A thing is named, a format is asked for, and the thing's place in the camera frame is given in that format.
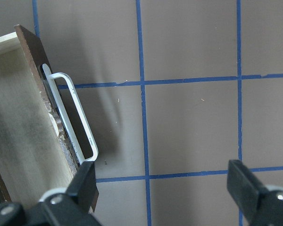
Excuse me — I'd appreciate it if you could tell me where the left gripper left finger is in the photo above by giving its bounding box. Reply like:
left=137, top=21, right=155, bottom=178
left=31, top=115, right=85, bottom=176
left=0, top=161, right=100, bottom=226

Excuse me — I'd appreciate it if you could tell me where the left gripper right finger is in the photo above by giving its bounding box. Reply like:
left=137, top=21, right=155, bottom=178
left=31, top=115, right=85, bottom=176
left=227, top=160, right=283, bottom=226

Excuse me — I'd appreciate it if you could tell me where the dark brown wooden drawer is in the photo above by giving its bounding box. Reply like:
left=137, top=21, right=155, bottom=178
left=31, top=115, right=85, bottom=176
left=0, top=24, right=84, bottom=209

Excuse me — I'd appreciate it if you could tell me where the white drawer handle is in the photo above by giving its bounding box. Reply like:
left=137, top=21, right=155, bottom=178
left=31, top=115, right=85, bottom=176
left=42, top=63, right=99, bottom=164

